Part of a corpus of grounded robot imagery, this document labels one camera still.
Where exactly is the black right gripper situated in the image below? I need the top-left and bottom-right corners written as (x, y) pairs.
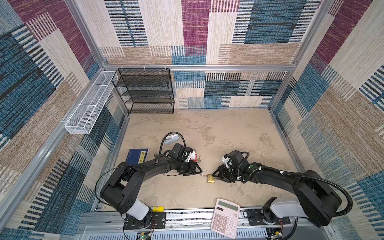
top-left (212, 164), bottom-right (242, 183)

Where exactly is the brass padlock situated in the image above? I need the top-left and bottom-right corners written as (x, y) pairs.
top-left (201, 170), bottom-right (215, 184)

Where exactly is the red padlock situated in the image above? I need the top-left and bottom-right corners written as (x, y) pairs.
top-left (191, 152), bottom-right (198, 162)

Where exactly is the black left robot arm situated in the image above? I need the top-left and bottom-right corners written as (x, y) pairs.
top-left (95, 132), bottom-right (203, 223)

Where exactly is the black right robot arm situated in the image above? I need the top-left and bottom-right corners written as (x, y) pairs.
top-left (213, 151), bottom-right (353, 227)

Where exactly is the blue and white stapler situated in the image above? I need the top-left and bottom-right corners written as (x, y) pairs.
top-left (164, 134), bottom-right (180, 145)

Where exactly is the pink calculator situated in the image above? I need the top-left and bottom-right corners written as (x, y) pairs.
top-left (211, 199), bottom-right (241, 239)

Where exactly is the yellow label block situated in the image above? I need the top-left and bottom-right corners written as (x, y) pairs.
top-left (152, 206), bottom-right (165, 213)

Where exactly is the blue book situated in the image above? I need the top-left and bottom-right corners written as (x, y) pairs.
top-left (126, 149), bottom-right (149, 165)

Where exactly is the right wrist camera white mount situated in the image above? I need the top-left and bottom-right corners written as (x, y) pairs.
top-left (222, 154), bottom-right (232, 169)

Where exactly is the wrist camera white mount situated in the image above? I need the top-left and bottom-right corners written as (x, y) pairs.
top-left (222, 154), bottom-right (232, 169)
top-left (182, 148), bottom-right (196, 163)

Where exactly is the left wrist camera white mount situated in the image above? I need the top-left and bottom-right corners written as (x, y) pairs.
top-left (182, 148), bottom-right (196, 163)

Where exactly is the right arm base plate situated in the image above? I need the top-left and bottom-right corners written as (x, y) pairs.
top-left (243, 209), bottom-right (291, 226)

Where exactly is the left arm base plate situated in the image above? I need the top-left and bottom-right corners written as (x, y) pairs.
top-left (123, 212), bottom-right (167, 230)

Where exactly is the black wire mesh shelf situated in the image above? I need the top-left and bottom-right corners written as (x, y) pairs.
top-left (112, 68), bottom-right (175, 114)

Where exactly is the white wire mesh basket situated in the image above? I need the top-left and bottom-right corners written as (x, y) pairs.
top-left (65, 71), bottom-right (115, 135)

